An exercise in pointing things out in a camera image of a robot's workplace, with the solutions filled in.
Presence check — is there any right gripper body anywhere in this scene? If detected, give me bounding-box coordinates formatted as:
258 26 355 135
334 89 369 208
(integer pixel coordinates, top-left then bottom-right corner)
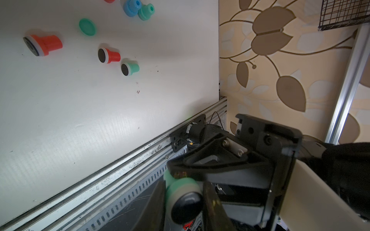
214 114 302 225

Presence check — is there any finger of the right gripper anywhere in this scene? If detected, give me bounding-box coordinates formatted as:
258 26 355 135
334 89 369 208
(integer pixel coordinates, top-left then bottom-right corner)
167 135 274 182

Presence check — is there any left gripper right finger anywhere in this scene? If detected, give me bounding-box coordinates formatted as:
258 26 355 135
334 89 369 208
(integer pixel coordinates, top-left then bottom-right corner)
202 182 236 231

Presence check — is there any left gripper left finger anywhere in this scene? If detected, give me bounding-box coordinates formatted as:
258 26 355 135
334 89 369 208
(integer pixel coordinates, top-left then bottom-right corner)
132 181 166 231

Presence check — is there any green stamp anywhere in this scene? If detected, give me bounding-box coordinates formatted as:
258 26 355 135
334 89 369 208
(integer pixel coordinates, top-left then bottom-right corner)
121 62 140 76
138 3 155 21
163 170 203 225

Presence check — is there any blue stamp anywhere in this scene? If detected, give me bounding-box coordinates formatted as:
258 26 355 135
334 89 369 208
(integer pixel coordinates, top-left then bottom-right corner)
123 0 142 17

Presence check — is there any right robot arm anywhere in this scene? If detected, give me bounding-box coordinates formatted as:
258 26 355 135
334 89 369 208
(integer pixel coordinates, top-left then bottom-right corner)
164 114 370 231

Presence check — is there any green cap upper right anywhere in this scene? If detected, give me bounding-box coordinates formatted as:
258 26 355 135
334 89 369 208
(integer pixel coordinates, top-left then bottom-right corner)
79 18 96 36

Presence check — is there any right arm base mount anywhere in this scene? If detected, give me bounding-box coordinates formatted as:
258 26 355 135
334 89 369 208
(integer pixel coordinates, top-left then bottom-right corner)
170 112 228 152

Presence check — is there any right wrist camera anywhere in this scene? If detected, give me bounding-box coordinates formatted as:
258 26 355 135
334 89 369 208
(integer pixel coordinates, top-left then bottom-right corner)
279 160 370 231

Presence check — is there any right wire basket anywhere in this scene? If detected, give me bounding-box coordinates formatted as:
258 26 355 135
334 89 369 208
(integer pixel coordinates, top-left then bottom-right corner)
319 0 370 31

